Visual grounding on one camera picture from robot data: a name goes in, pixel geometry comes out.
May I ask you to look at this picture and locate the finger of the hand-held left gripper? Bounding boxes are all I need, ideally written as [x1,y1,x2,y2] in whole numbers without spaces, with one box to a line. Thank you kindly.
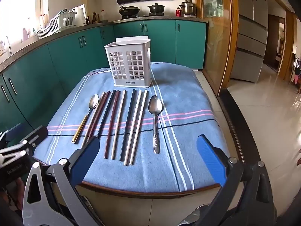
[20,125,49,156]
[0,123,27,146]

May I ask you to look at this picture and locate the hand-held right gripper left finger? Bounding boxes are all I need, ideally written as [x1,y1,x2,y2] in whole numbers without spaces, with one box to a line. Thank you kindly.
[22,135,101,226]

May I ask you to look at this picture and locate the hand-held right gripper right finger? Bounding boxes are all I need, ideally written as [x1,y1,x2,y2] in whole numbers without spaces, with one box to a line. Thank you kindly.
[197,134,275,226]

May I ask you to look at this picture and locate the dark red chopstick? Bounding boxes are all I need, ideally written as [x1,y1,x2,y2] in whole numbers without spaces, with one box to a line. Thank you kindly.
[104,90,121,159]
[87,91,111,145]

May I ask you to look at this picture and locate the navy chopstick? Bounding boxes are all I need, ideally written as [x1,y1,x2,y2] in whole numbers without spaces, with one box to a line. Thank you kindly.
[96,89,117,139]
[119,89,137,162]

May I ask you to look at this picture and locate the gold handled spoon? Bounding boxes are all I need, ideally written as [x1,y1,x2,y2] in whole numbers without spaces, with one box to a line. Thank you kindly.
[71,94,100,144]

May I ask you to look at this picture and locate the silver patterned spoon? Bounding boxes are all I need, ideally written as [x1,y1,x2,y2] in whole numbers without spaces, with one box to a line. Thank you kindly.
[148,96,163,154]

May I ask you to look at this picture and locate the white plastic utensil holder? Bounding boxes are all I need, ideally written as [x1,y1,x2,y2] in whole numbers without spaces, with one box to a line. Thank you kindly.
[104,36,151,87]

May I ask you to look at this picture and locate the person's left hand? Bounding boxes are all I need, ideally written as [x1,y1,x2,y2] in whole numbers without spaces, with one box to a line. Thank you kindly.
[0,178,26,208]

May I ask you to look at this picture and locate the blue striped tablecloth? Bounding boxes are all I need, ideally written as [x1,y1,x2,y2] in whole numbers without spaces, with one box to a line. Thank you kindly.
[33,62,230,192]

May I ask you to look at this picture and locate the green lower kitchen cabinets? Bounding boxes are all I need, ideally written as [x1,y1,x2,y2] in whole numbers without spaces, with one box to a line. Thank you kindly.
[0,19,208,142]

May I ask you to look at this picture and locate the metal faucet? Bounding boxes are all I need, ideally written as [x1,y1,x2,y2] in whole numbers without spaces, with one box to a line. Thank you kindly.
[5,36,13,54]

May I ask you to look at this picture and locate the white dish rack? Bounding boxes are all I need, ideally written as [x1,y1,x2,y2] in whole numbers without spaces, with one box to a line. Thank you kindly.
[36,9,78,40]

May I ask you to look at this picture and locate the pink hanging garment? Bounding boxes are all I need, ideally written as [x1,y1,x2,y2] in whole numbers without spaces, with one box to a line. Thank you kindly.
[290,54,301,85]

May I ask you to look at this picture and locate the silver refrigerator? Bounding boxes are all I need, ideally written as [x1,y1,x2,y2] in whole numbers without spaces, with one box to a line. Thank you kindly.
[229,0,268,83]

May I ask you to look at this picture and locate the white countertop appliance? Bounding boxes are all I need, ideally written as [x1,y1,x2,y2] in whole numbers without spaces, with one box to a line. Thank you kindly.
[71,4,87,26]

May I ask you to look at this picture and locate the wooden framed glass door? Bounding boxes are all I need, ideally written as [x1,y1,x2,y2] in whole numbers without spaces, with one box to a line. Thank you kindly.
[195,0,240,97]

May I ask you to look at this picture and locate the stainless steel pot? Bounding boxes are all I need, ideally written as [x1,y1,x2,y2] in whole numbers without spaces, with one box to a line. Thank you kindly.
[179,0,197,15]

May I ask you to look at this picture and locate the gas stove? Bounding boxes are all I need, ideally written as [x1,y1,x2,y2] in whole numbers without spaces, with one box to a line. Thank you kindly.
[121,14,170,19]

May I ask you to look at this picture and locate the black wok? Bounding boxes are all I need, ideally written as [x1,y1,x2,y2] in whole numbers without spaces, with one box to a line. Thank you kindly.
[118,4,141,17]

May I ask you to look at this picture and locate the black lidded pot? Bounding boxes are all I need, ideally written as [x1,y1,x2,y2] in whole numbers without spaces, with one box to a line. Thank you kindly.
[148,3,166,15]

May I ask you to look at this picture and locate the wooden doorway frame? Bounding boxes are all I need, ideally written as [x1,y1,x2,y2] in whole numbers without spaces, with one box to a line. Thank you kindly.
[266,0,299,85]

